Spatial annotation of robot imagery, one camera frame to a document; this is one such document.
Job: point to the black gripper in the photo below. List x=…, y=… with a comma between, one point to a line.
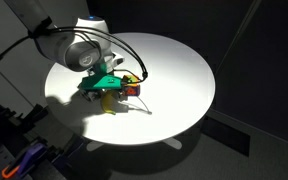
x=114, y=91

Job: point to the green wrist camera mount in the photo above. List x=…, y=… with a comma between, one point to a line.
x=100, y=81

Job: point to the black clamp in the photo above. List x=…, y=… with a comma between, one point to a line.
x=34, y=115

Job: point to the black baseboard panel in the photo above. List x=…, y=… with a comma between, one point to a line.
x=227, y=135

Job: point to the white table pedestal base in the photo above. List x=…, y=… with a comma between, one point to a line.
x=174, y=143

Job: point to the yellow banana plush toy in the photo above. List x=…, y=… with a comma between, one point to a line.
x=108, y=104

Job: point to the purple clamp with orange tip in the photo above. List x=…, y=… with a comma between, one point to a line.
x=29, y=158

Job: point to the orange dice with number six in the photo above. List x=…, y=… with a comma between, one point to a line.
x=132, y=89

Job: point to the grey Franka robot arm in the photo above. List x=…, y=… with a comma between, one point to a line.
x=80, y=55

